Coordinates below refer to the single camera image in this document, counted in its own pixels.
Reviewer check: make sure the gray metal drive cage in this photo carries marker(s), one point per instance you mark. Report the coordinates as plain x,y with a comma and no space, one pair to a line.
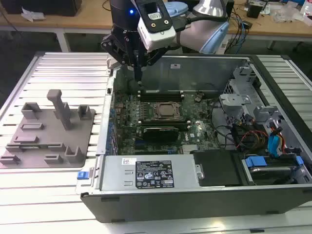
234,100

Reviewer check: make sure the flat black gadget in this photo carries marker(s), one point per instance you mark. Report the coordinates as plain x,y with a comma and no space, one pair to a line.
247,24

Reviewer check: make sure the small black device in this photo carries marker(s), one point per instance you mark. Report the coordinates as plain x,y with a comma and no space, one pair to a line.
253,11

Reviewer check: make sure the wooden desk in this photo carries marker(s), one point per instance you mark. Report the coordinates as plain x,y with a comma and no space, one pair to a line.
85,19

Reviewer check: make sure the black graphics card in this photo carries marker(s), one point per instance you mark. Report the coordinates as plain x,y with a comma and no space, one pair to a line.
161,134

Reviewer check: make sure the silver power supply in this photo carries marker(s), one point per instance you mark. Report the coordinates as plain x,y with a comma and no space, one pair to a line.
114,170

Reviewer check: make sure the green motherboard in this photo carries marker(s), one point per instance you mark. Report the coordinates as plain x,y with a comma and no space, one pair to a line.
202,126

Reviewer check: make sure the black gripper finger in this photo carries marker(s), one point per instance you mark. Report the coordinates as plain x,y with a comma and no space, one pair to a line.
153,58
107,45

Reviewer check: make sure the black RAM slot bank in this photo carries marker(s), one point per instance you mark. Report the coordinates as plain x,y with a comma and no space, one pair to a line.
163,123
161,96

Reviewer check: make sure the silver CPU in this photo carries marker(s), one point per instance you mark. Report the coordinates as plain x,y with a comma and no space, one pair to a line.
168,109

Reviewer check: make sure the black PC case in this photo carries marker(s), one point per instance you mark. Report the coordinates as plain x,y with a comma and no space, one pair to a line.
195,207

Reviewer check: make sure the large black box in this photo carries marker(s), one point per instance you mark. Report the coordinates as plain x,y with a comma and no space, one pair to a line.
48,7

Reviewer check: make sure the metal CPU socket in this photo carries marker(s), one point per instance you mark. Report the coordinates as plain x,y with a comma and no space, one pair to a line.
154,114

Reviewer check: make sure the blue case latch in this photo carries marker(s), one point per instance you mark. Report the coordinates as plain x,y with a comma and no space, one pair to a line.
81,175

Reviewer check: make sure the red and white box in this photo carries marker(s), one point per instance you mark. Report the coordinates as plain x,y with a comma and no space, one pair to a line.
307,9

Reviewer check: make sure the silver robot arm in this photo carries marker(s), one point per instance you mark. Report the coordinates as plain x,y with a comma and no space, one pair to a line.
195,36

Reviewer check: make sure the hard disk in blue carrier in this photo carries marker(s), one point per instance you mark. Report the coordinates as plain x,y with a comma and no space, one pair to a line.
254,162

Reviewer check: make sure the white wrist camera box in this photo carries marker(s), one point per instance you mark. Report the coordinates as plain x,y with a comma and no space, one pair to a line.
156,36

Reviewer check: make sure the clear plastic bags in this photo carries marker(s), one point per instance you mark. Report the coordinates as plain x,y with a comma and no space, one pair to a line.
290,12

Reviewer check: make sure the crumpled white paper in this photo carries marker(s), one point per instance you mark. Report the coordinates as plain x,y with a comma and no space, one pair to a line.
31,15

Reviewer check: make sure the gray parts rack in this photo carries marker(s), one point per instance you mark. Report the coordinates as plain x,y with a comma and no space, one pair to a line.
48,136

